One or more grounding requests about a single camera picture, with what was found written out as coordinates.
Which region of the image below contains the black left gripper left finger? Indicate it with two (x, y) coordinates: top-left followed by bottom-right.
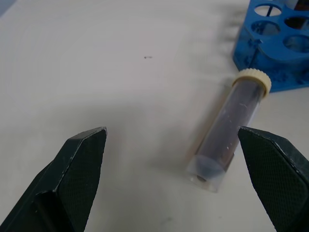
(0, 126), (108, 232)

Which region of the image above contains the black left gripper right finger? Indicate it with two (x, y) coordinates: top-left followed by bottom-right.
(238, 126), (309, 232)

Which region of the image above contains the clear tube with yellow cap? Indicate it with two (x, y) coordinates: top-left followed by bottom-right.
(186, 68), (272, 193)

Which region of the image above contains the blue tube rack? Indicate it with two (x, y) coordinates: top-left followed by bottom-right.
(232, 0), (309, 94)

